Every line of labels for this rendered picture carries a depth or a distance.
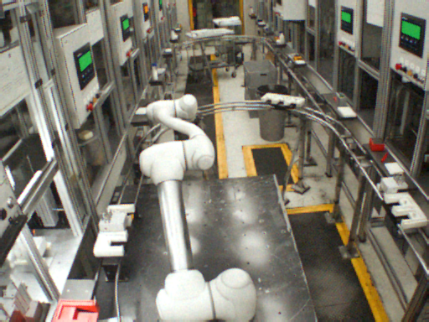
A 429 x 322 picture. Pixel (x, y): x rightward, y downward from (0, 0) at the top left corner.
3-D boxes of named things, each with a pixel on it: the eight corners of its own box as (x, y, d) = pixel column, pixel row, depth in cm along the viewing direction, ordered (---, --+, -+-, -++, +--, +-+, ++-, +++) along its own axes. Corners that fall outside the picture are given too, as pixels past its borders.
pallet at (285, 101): (261, 107, 321) (261, 97, 316) (266, 102, 331) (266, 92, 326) (299, 113, 303) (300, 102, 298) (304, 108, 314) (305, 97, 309)
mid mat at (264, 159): (307, 190, 341) (307, 189, 341) (250, 194, 342) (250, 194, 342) (286, 142, 428) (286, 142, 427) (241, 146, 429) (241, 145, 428)
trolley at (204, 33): (195, 85, 646) (190, 33, 598) (187, 77, 693) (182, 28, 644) (240, 77, 668) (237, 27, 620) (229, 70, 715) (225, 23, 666)
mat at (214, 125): (230, 194, 346) (230, 193, 345) (169, 198, 347) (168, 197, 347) (214, 54, 852) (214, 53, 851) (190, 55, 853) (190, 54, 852)
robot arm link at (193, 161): (210, 130, 162) (180, 134, 161) (218, 148, 147) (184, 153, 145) (212, 155, 169) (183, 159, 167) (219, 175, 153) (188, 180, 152)
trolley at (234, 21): (247, 63, 757) (245, 18, 708) (220, 65, 751) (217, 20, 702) (238, 54, 829) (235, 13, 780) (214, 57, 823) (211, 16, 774)
